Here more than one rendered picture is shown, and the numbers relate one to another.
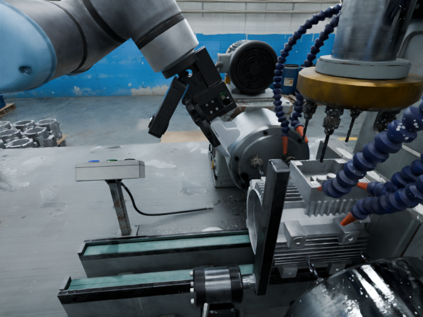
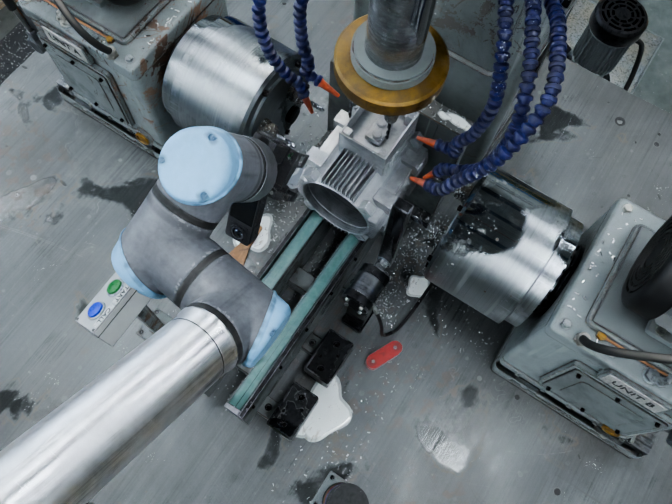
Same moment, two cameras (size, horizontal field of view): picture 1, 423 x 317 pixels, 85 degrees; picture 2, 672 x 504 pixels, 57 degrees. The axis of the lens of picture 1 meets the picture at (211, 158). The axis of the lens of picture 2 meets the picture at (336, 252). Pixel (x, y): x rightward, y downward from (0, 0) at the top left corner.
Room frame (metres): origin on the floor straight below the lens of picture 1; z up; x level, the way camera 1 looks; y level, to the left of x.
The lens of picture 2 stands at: (0.10, 0.32, 2.13)
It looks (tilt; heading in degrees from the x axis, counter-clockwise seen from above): 69 degrees down; 303
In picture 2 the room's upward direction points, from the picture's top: 6 degrees clockwise
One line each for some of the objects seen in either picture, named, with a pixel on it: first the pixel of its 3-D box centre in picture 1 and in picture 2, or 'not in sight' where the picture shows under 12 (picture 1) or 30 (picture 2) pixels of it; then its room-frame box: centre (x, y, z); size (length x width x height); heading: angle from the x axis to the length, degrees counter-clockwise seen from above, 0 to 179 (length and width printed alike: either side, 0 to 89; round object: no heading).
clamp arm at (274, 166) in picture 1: (265, 236); (392, 236); (0.25, -0.08, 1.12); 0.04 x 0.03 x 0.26; 95
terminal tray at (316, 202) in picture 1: (324, 185); (377, 132); (0.40, -0.24, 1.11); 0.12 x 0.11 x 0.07; 95
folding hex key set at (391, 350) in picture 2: not in sight; (383, 355); (0.14, 0.02, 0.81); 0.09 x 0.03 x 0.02; 71
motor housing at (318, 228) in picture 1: (298, 220); (362, 171); (0.39, -0.20, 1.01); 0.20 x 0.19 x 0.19; 95
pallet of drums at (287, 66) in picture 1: (308, 83); not in sight; (5.25, -2.15, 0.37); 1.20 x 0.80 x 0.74; 90
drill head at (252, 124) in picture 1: (257, 144); (219, 79); (0.75, -0.16, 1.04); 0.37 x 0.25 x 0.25; 5
